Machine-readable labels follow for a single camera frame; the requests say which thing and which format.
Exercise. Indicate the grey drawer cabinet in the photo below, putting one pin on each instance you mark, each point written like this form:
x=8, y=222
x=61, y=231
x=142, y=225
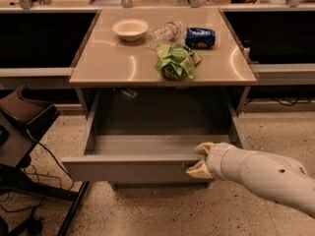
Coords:
x=154, y=83

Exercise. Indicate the blue pepsi can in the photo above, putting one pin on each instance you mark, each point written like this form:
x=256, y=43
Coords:
x=200, y=38

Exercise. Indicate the clear plastic bottle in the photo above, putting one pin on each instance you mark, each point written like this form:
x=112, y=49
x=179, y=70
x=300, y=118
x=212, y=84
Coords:
x=167, y=32

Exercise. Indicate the black rolling stand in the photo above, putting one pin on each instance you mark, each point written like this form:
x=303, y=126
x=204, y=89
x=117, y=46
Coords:
x=24, y=121

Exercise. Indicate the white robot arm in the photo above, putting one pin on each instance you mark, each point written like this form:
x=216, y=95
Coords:
x=279, y=179

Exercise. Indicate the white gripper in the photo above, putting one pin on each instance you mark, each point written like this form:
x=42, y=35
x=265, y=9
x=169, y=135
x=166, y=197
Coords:
x=219, y=161

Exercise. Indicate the grey top drawer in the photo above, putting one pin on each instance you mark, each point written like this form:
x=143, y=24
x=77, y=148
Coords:
x=150, y=139

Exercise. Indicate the white bowl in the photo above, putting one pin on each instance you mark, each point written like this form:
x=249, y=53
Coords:
x=130, y=29

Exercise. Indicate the green chip bag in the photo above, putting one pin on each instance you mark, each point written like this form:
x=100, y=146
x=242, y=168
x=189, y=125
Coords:
x=177, y=61

